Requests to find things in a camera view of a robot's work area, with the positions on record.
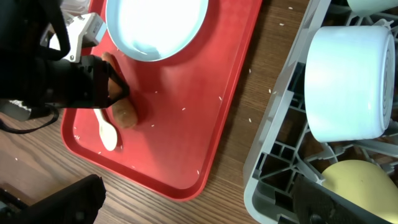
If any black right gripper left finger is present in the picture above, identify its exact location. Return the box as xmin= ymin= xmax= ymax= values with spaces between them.
xmin=1 ymin=174 xmax=106 ymax=224

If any grey dishwasher rack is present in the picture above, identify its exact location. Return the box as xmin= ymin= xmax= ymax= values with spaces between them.
xmin=243 ymin=1 xmax=397 ymax=223

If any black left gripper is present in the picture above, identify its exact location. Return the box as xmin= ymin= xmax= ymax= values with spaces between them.
xmin=46 ymin=55 xmax=130 ymax=108

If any red plastic tray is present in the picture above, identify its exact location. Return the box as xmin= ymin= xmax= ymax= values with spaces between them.
xmin=60 ymin=0 xmax=262 ymax=201

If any yellow plastic cup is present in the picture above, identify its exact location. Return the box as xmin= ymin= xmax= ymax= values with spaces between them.
xmin=322 ymin=160 xmax=397 ymax=223

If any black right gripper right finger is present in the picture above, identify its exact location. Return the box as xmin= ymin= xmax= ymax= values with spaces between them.
xmin=292 ymin=175 xmax=389 ymax=224

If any light blue rice bowl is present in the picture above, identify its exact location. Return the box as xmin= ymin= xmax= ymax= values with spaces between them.
xmin=304 ymin=26 xmax=396 ymax=142

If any light blue plate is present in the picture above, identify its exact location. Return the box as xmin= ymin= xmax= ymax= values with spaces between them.
xmin=105 ymin=0 xmax=209 ymax=62

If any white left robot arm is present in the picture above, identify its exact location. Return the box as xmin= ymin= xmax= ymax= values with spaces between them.
xmin=1 ymin=0 xmax=129 ymax=223

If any white plastic spoon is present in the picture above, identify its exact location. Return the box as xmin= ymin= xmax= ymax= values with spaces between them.
xmin=93 ymin=109 xmax=118 ymax=151

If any mint green bowl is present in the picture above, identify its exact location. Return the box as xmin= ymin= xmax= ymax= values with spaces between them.
xmin=347 ymin=0 xmax=397 ymax=17

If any orange carrot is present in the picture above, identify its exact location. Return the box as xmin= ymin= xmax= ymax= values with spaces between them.
xmin=101 ymin=52 xmax=139 ymax=129

